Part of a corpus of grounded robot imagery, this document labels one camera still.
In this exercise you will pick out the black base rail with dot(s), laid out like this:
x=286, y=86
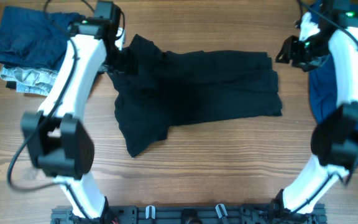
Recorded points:
x=218, y=214

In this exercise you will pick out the folded navy blue garment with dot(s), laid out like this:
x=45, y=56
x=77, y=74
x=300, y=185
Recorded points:
x=29, y=39

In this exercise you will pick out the folded black garment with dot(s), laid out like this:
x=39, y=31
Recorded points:
x=12, y=84

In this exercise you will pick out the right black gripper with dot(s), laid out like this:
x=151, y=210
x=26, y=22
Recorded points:
x=289, y=52

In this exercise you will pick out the blue shirt unfolded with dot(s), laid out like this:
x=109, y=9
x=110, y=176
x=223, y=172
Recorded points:
x=322, y=81

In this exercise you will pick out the folded light grey garment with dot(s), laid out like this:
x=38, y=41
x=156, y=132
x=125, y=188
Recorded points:
x=37, y=81

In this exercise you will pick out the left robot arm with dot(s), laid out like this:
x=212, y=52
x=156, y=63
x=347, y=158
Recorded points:
x=55, y=137

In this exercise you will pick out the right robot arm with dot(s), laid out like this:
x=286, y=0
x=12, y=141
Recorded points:
x=328, y=32

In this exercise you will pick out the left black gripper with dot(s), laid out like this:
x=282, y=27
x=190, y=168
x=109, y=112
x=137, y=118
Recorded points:
x=128, y=65

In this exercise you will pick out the black polo shirt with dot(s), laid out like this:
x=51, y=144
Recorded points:
x=158, y=90

